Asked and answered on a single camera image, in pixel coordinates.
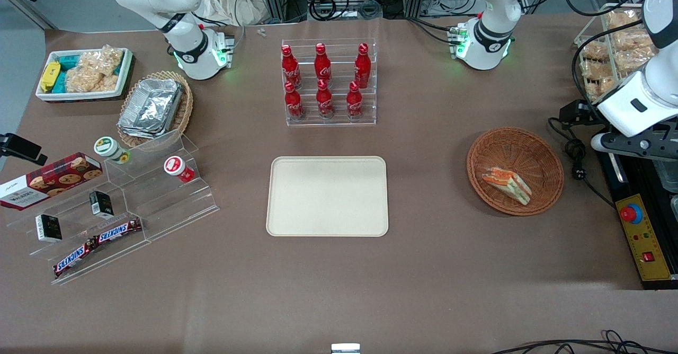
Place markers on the triangle sandwich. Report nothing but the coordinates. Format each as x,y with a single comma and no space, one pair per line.
507,183

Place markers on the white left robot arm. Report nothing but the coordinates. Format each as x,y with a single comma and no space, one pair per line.
490,38

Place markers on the brown round wicker basket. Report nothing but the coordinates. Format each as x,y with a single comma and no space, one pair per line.
516,147

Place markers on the beige rectangular tray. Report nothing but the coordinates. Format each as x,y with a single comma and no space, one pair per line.
327,196

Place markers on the light wicker oval basket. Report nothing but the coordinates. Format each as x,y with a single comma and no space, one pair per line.
184,107

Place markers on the clear plastic container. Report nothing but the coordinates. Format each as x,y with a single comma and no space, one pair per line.
668,176

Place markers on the black control box base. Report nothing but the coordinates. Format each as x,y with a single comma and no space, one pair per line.
609,176

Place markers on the red emergency stop button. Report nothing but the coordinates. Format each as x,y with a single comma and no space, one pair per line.
630,213

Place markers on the bag of fried snacks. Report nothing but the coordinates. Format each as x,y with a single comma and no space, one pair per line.
596,51
622,19
633,49
597,81

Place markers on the yellow control panel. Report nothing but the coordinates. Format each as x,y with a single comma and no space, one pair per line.
649,242

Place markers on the red cola bottle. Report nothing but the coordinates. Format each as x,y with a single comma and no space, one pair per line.
362,67
322,65
290,68
324,100
293,102
354,101

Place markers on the clear acrylic bottle rack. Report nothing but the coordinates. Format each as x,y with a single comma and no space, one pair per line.
339,57

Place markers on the small clear plastic piece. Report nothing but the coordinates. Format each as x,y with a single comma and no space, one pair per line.
261,32

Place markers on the crumpled beige cloth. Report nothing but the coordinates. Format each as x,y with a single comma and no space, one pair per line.
230,1

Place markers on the red lid dessert cup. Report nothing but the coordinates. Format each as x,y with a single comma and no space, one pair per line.
176,166

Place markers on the clear acrylic stepped shelf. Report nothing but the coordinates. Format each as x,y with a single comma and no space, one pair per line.
159,200

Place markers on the stack of foil trays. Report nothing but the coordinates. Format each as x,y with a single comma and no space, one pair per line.
151,107

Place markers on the white rectangular snack bin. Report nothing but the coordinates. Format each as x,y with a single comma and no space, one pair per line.
123,70

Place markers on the Snickers chocolate bar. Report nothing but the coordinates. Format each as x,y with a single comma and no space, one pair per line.
74,257
119,231

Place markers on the green lid dessert cup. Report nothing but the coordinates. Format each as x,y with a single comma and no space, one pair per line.
108,148

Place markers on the small black white box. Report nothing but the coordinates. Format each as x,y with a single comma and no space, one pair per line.
100,204
48,228

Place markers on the clear bag of rice crackers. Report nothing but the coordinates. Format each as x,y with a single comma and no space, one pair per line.
90,81
103,59

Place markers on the teal snack packet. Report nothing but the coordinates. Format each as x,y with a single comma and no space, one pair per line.
60,82
68,60

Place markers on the red cookie box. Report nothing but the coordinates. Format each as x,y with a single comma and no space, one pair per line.
50,180

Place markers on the yellow snack packet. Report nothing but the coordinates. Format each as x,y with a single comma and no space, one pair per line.
50,76

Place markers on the black clamp mount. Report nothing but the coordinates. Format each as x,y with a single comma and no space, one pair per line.
21,148

